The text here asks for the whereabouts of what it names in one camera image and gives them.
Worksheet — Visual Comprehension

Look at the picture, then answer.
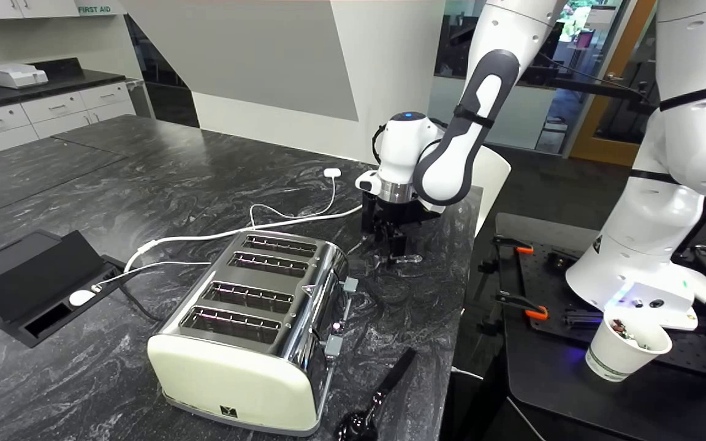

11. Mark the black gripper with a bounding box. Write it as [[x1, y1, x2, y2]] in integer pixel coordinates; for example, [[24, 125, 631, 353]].
[[373, 200, 421, 264]]

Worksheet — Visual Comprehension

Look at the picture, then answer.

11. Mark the thin white charger cable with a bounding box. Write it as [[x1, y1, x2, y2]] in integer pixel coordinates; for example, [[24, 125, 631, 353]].
[[245, 163, 348, 229]]

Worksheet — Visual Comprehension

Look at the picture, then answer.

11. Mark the black spoon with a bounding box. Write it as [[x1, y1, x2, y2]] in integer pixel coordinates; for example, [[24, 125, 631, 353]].
[[333, 345, 420, 441]]

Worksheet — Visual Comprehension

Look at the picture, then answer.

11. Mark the dark toaster power cord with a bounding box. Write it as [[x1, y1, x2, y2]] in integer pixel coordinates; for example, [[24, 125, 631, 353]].
[[80, 258, 216, 325]]

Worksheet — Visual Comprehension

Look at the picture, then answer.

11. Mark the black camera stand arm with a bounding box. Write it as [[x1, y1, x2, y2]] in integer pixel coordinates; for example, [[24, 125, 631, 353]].
[[522, 71, 659, 112]]

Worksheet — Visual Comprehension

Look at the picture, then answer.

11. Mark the white paper cup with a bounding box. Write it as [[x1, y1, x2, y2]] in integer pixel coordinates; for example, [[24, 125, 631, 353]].
[[584, 307, 674, 385]]

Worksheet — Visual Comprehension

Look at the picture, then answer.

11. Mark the black countertop appliance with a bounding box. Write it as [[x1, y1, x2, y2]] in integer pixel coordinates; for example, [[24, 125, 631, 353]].
[[26, 55, 85, 84]]

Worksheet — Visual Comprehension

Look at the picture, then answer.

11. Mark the white plastic chair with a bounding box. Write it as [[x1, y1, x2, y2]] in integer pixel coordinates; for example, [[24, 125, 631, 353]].
[[470, 144, 514, 239]]

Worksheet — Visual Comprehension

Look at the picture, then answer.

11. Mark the black slotted cutlery basket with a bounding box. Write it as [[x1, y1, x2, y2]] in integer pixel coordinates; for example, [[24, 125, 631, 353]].
[[360, 189, 452, 236]]

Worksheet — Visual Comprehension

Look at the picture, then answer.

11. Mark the white countertop appliance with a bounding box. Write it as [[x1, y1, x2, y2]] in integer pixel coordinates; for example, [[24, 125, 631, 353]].
[[0, 60, 52, 90]]

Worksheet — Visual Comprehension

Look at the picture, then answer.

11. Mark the white power plug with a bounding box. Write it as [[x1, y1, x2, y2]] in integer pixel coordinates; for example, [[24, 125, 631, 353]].
[[66, 287, 98, 311]]

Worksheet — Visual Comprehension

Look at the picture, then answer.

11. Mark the orange handled black clamp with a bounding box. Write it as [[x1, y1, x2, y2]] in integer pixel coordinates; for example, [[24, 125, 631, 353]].
[[492, 233, 540, 262], [496, 288, 555, 325]]

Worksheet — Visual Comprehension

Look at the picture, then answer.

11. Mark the white cabinets black counter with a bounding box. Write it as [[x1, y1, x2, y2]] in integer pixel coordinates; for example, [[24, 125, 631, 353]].
[[0, 55, 151, 166]]

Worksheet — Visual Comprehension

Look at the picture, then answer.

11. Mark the thick white power cable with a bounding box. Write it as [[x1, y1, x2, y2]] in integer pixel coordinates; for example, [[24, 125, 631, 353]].
[[120, 202, 365, 276]]

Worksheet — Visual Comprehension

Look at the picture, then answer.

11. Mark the cream and chrome toaster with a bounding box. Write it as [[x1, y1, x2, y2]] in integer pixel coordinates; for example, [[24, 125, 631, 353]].
[[145, 227, 348, 439]]

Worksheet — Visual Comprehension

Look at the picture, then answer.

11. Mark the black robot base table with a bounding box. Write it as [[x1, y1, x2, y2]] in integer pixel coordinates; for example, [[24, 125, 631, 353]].
[[484, 209, 706, 441]]

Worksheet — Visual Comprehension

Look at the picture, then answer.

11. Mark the black pop-up outlet box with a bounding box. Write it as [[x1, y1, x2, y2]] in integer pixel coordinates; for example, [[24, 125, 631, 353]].
[[0, 227, 128, 349]]

